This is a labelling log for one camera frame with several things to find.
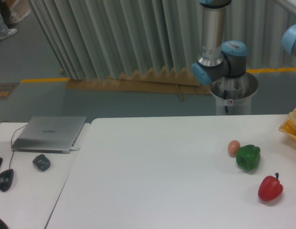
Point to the silver closed laptop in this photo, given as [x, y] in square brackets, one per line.
[49, 134]

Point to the black earbuds case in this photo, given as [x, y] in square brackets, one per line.
[42, 162]

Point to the brown egg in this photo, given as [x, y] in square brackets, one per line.
[233, 147]

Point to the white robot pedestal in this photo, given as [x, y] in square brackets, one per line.
[233, 96]

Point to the brown cardboard sheet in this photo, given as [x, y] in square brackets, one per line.
[181, 83]

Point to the person leg with shoe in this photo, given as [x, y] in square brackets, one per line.
[5, 32]

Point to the black computer mouse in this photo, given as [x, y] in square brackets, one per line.
[6, 179]

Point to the red bell pepper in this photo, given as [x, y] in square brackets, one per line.
[270, 188]

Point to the yellow plastic basket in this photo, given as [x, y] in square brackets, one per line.
[287, 129]

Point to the white laptop cable plug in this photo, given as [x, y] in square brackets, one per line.
[74, 149]

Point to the green bell pepper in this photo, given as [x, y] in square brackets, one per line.
[248, 157]

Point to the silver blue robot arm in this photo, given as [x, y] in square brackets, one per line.
[218, 59]

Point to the grey pleated curtain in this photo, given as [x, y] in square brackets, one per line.
[106, 38]

